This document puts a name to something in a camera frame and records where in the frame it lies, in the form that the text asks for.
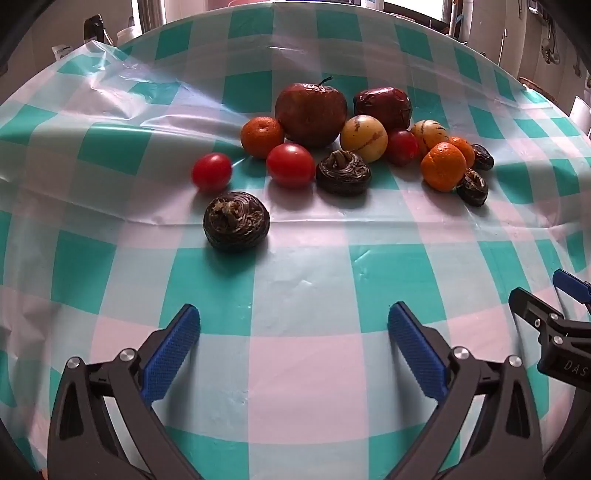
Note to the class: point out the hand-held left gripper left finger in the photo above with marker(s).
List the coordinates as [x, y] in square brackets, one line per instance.
[178, 337]

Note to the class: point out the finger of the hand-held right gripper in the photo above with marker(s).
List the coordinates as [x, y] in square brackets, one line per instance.
[528, 307]
[572, 284]

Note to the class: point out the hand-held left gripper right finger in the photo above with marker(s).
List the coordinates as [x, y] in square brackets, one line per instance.
[411, 339]

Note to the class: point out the dark brown water chestnut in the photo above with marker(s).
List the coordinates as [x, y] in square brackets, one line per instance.
[483, 158]
[236, 221]
[343, 171]
[472, 187]

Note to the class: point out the orange tangerine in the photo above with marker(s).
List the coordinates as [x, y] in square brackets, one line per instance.
[262, 137]
[443, 167]
[465, 150]

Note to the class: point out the small dark red apple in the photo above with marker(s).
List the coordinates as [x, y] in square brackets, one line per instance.
[383, 104]

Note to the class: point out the white kettle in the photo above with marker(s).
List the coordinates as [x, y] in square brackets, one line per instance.
[581, 113]

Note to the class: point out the small dark red tomato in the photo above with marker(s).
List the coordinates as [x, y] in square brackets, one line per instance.
[401, 147]

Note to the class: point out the yellow striped round fruit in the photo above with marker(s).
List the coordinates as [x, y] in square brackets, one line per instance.
[429, 131]
[364, 138]

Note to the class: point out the brown woven basket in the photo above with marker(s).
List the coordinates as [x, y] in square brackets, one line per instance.
[532, 84]

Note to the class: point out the large wrinkled red apple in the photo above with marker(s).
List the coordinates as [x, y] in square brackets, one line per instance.
[309, 115]

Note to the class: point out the white jar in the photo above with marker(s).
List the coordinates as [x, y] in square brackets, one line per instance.
[125, 36]

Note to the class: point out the window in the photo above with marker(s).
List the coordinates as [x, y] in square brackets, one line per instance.
[415, 7]

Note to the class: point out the black object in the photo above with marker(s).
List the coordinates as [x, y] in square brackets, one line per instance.
[94, 28]

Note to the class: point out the steel thermos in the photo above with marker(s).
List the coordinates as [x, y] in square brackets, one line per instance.
[152, 9]

